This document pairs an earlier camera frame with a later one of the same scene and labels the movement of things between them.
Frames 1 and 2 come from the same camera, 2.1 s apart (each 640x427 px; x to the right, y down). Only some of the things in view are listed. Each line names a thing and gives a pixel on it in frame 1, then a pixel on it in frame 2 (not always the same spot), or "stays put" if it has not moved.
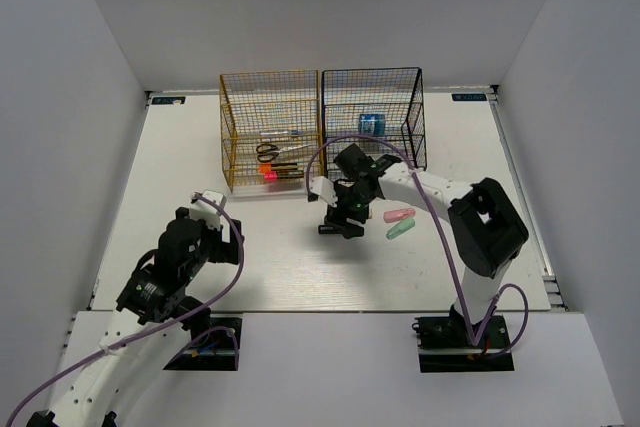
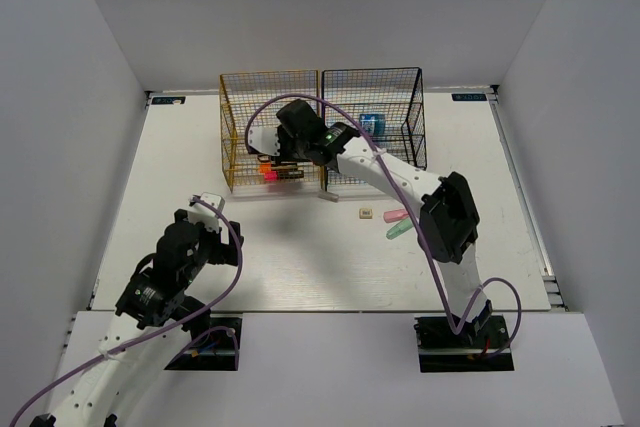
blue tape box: x=372 y=123 stays put
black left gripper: x=226 y=250 stays put
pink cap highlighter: x=272 y=176 stays put
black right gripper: x=340 y=213 → x=283 y=135
